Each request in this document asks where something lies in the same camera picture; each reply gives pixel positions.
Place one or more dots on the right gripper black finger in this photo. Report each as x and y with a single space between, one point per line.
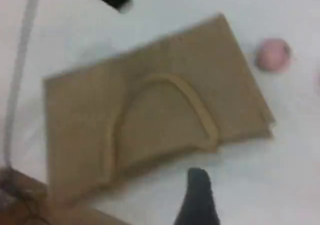
198 200

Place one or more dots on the brown burlap bag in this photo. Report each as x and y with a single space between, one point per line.
162 110

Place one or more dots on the pink toy tomato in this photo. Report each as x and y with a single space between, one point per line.
272 55

